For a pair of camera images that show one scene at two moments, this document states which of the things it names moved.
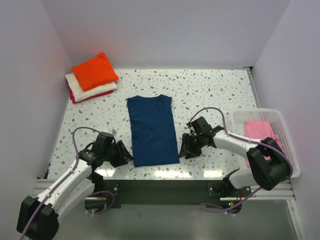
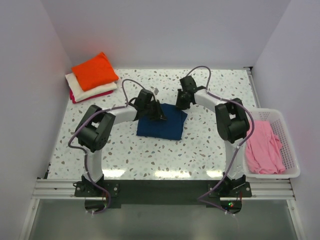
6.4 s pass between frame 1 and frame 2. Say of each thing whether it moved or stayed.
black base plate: stayed
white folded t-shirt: stayed
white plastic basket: stayed
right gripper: moved
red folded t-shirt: stayed
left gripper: moved
